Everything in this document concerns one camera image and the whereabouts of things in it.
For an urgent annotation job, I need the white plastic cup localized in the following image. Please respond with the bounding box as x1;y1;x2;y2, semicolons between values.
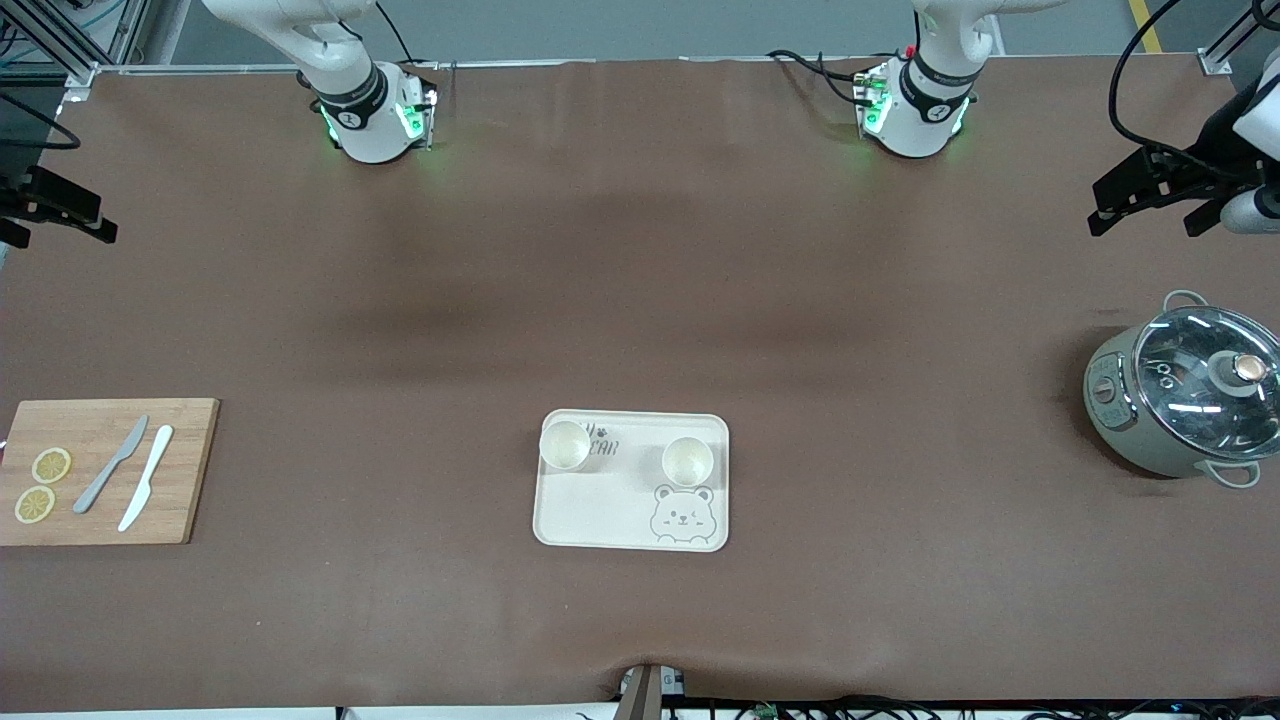
539;420;592;473
661;436;715;489

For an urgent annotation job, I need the glass pot lid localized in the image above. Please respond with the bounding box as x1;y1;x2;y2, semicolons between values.
1133;306;1280;461

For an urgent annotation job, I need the grey-green electric cooking pot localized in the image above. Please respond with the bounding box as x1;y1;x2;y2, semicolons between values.
1083;290;1280;489

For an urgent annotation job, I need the white plastic knife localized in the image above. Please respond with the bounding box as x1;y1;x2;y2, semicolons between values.
117;425;175;533

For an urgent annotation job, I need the wooden cutting board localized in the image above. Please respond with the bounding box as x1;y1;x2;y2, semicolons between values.
0;398;221;547

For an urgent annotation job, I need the grey plastic knife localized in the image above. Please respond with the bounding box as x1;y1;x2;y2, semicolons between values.
72;415;150;515

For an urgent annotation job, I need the brown table mat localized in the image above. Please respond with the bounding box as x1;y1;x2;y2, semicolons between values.
0;55;1280;713

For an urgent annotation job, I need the cream bear print tray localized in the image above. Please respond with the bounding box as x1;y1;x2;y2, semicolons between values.
532;409;731;553

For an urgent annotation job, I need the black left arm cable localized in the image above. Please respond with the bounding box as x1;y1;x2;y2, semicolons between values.
1108;0;1236;161

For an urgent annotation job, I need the aluminium frame profile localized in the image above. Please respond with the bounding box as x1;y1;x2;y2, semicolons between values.
1198;0;1280;77
0;0;151;93

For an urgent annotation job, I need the black base cable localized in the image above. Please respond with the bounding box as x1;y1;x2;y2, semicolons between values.
766;48;881;83
815;55;873;107
374;0;419;69

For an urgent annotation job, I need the grey metal bracket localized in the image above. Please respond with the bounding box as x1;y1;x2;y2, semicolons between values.
618;665;687;720

